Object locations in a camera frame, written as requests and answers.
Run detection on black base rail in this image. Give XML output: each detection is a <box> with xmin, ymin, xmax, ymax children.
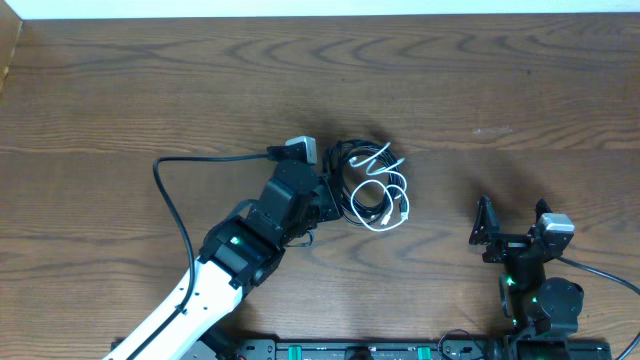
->
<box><xmin>109</xmin><ymin>337</ymin><xmax>613</xmax><ymax>360</ymax></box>

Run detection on right camera cable black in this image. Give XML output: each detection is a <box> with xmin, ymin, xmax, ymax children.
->
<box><xmin>556</xmin><ymin>257</ymin><xmax>640</xmax><ymax>360</ymax></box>

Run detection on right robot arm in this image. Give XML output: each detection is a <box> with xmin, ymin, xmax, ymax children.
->
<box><xmin>469</xmin><ymin>195</ymin><xmax>584</xmax><ymax>359</ymax></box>

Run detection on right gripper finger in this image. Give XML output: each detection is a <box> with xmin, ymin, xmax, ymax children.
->
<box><xmin>535</xmin><ymin>198</ymin><xmax>552</xmax><ymax>224</ymax></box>
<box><xmin>469</xmin><ymin>195</ymin><xmax>500</xmax><ymax>245</ymax></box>

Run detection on white usb cable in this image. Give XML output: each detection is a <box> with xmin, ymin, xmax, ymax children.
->
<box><xmin>348</xmin><ymin>141</ymin><xmax>411</xmax><ymax>233</ymax></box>

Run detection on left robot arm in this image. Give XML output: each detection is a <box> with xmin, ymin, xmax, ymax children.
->
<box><xmin>108</xmin><ymin>160</ymin><xmax>343</xmax><ymax>359</ymax></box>

